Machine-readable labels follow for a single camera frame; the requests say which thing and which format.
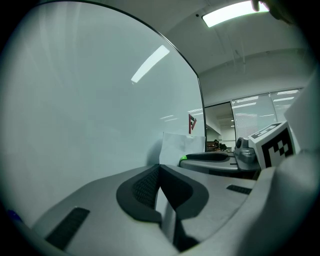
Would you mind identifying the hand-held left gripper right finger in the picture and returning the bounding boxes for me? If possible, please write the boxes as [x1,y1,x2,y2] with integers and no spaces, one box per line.
[159,164,259,252]

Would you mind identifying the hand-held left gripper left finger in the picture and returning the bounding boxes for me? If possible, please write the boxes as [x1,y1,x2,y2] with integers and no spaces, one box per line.
[32,163,180,256]

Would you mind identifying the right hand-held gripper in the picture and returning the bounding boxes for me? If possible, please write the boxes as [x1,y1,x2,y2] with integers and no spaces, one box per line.
[178,121,301,173]

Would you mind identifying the white paper sheet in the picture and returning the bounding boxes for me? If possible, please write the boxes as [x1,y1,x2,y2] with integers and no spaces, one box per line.
[154,131,207,248]

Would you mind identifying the white whiteboard with black frame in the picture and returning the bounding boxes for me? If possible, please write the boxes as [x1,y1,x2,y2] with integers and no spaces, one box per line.
[0,0,208,231]

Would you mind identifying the person's right forearm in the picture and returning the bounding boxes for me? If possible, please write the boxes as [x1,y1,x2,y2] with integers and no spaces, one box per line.
[283,72,320,161]

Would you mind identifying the blue round magnet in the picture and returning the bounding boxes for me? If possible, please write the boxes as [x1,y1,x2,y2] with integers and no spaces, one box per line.
[6,209,23,225]

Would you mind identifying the ceiling light panel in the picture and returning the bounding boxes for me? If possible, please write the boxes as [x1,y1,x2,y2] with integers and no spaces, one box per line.
[201,1,270,28]

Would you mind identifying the glass wall with blinds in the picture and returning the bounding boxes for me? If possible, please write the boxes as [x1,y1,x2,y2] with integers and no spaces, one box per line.
[231,87,305,151]

